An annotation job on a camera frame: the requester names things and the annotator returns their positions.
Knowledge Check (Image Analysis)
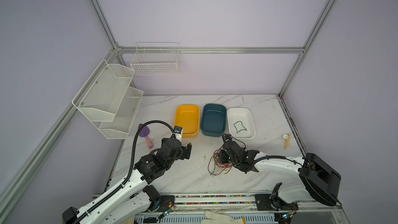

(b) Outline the cable bundle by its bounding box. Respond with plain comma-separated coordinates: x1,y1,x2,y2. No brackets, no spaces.
207,148,234,176

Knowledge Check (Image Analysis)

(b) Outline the green cable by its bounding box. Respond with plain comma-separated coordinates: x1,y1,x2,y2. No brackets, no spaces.
233,120,248,135

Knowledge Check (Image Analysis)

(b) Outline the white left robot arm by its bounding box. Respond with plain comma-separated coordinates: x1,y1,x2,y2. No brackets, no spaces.
62,120,192,224

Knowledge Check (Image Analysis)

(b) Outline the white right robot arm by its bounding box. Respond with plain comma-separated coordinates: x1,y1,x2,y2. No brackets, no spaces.
217,140,341,210

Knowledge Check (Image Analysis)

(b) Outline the white plastic bin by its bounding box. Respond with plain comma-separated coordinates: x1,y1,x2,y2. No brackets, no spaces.
227,107,256,140

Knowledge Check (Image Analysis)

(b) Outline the yellow plastic bin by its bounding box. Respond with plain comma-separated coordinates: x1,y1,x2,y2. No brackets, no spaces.
174,105,200,139

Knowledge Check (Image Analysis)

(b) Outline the teal plastic bin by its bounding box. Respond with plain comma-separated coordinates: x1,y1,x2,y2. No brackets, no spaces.
200,103,227,138

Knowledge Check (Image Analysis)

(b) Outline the small white yellow toy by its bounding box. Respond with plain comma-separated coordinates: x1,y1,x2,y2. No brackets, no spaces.
283,134,291,149

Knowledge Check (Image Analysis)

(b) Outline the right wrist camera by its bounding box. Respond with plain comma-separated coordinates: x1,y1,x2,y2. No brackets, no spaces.
222,133,233,143

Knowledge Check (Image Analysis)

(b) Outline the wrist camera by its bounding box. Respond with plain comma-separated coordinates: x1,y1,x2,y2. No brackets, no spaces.
172,125,183,142
222,133,233,143

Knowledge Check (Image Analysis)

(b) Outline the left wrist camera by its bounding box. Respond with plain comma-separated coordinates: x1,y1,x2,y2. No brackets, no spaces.
172,125,183,142

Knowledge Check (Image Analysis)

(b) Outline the purple pink-handled spatula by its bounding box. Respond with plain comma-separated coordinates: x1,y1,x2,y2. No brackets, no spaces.
139,123,154,149

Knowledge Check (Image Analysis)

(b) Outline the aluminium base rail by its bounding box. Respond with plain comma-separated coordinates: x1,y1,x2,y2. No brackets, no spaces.
93,192,346,224

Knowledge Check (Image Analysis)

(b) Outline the white mesh wall shelf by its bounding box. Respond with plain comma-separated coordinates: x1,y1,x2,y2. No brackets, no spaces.
72,60,144,140

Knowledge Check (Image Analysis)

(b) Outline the white wire wall basket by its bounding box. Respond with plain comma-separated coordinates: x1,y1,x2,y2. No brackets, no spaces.
130,42,180,76

